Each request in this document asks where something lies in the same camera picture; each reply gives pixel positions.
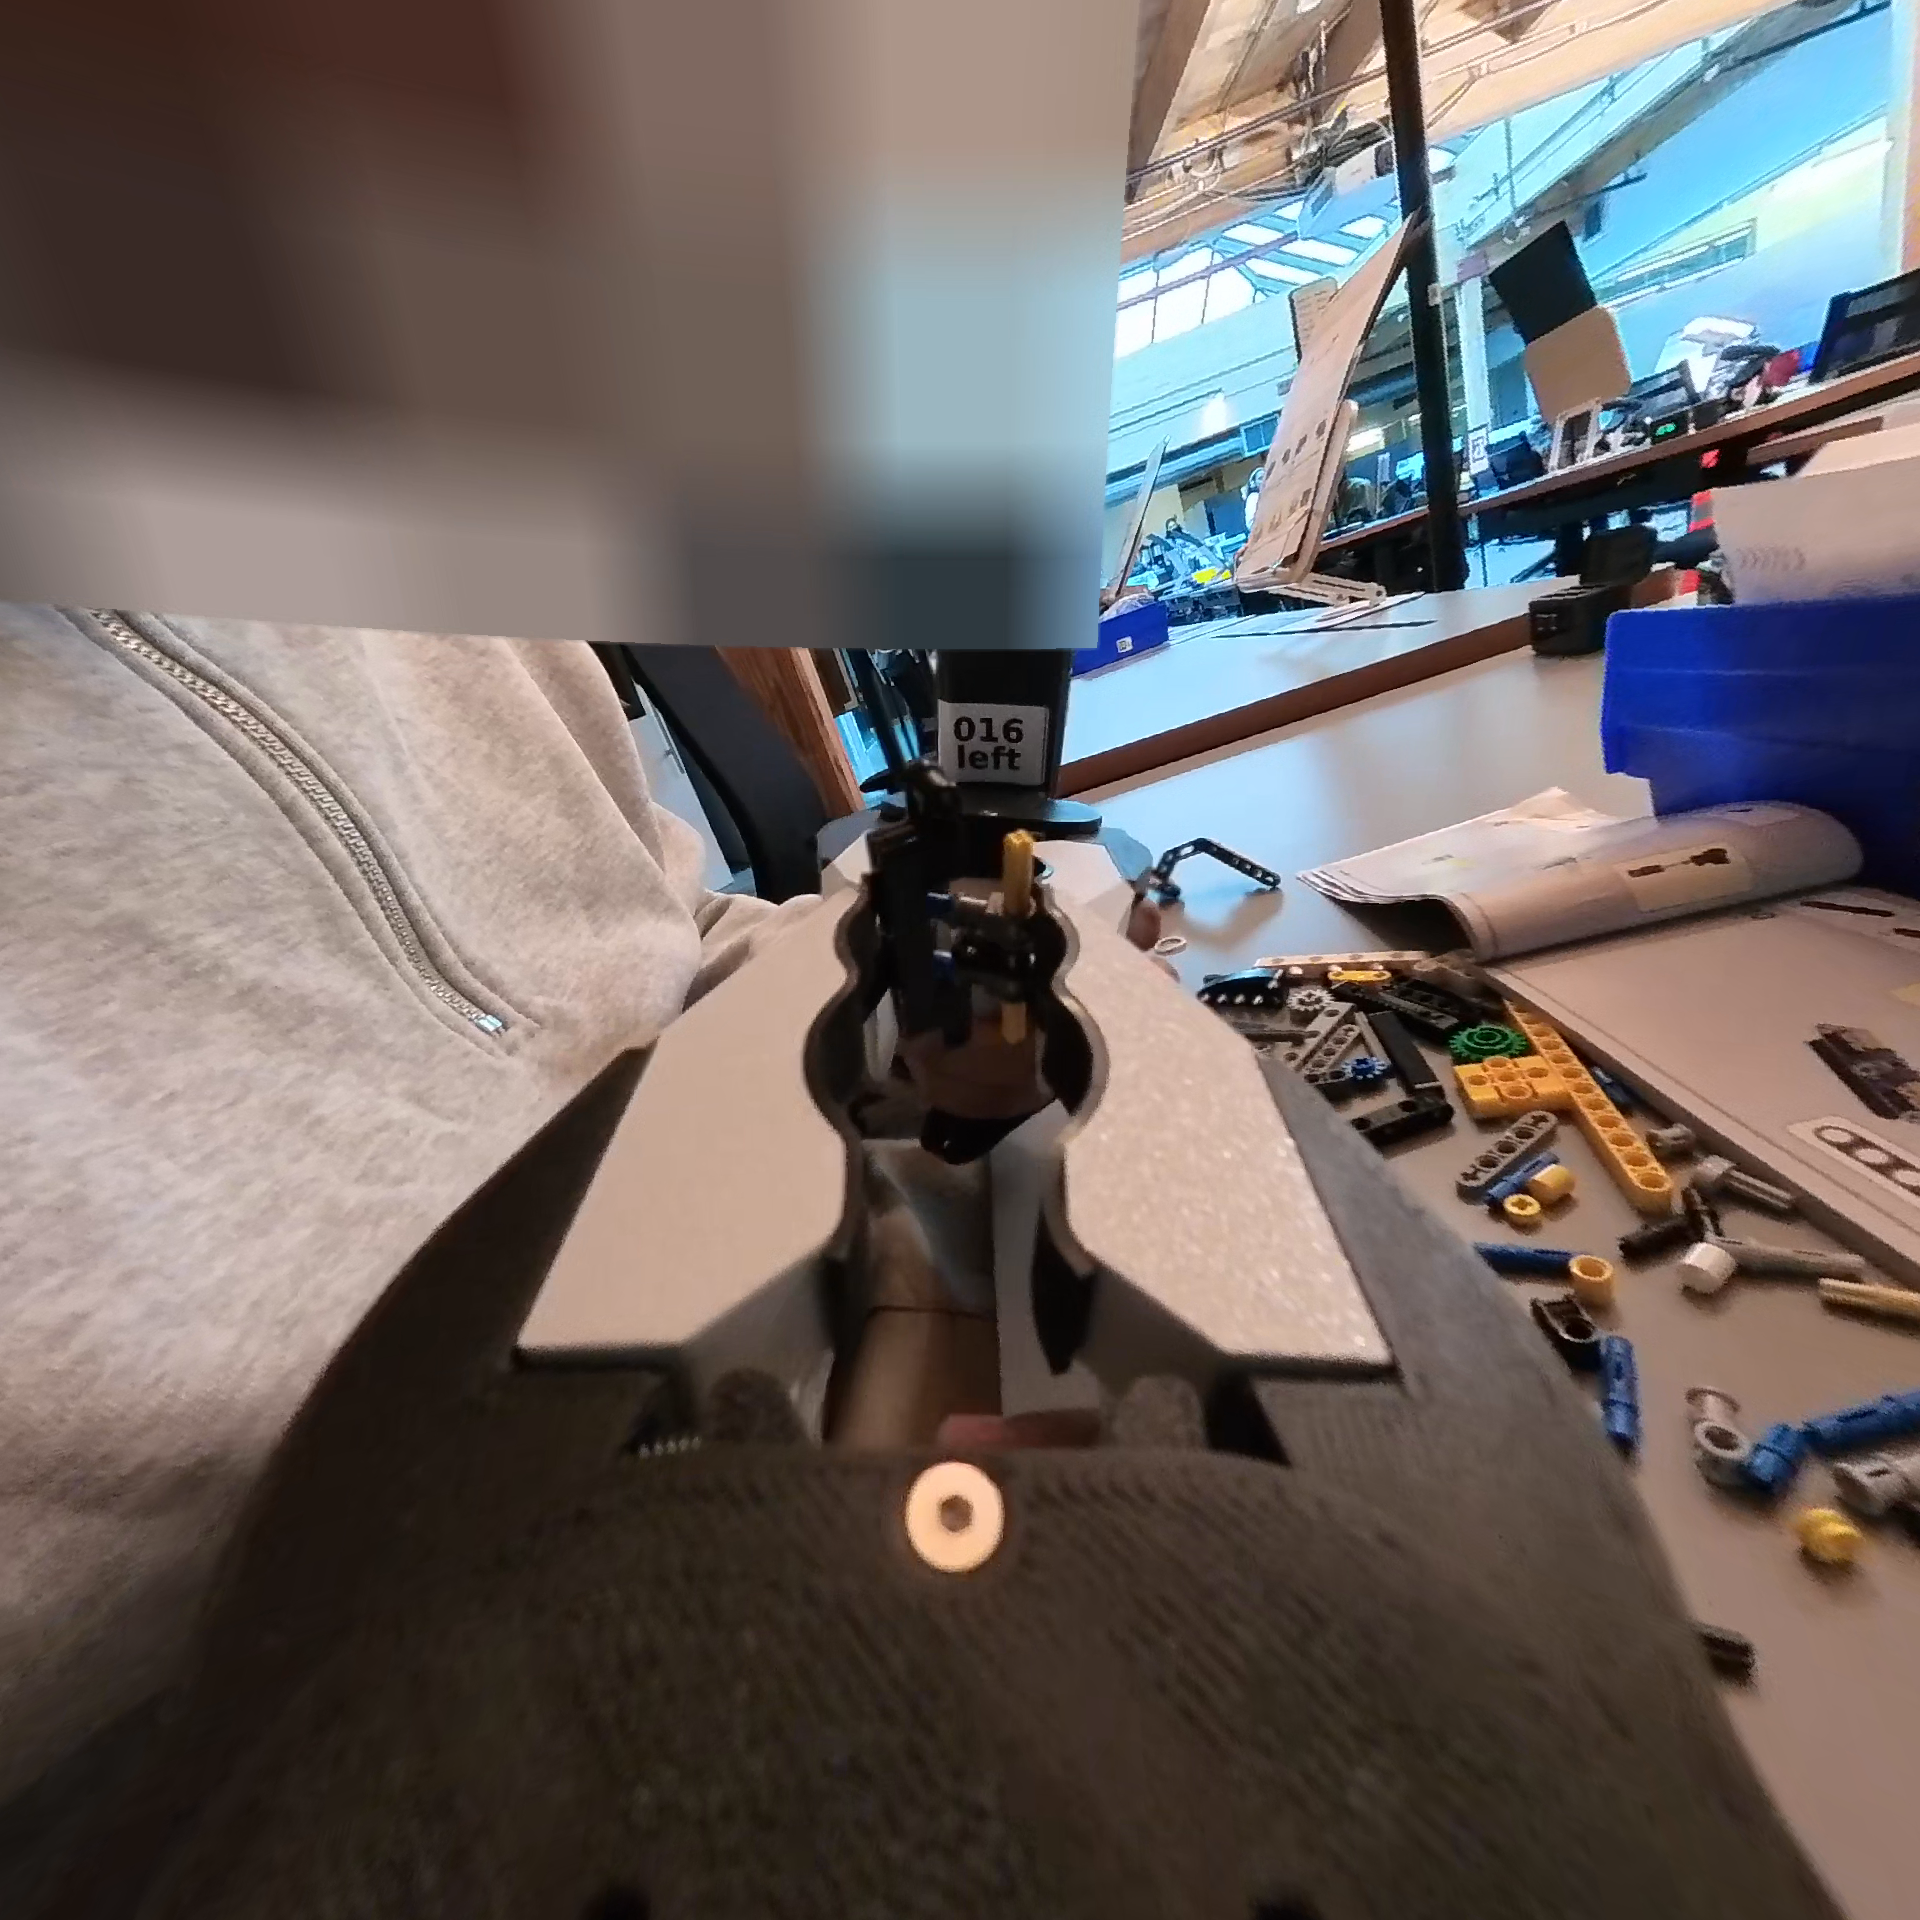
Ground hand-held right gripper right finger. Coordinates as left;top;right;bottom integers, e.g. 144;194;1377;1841
1026;901;1396;1422

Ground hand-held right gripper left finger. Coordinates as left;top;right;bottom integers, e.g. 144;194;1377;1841
514;884;888;1414

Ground yellow axle lego assembly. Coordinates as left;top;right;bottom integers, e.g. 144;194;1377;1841
872;778;1057;1052

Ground pile of dark lego beams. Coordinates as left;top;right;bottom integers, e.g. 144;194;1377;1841
1198;950;1455;1150

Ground thin grey lego liftarm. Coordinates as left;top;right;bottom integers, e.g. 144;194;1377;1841
1455;1110;1561;1201

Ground black angled lego liftarm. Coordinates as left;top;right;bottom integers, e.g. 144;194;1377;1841
1153;839;1280;902

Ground long yellow lego beam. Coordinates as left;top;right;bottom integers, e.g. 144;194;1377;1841
1504;1000;1673;1214

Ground grey lego instruction booklet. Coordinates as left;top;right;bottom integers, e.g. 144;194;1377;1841
1295;801;1920;1284

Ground long blue lego pin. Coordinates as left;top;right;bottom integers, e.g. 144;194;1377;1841
1799;1386;1920;1456

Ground person's left hand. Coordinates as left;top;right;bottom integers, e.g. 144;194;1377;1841
908;1030;1041;1127

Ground black office chair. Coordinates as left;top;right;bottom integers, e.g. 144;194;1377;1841
592;644;864;902

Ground brown cardboard sheets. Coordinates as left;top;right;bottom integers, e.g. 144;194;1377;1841
1236;210;1420;586

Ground person's grey hoodie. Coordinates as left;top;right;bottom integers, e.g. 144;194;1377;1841
0;608;826;1801

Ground black metal pole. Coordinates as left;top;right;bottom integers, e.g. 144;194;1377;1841
1381;0;1472;593

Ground black monitor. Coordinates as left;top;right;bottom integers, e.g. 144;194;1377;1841
1808;270;1920;383
1485;223;1592;348

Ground blue storage bin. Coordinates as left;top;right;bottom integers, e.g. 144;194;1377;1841
1601;591;1920;818

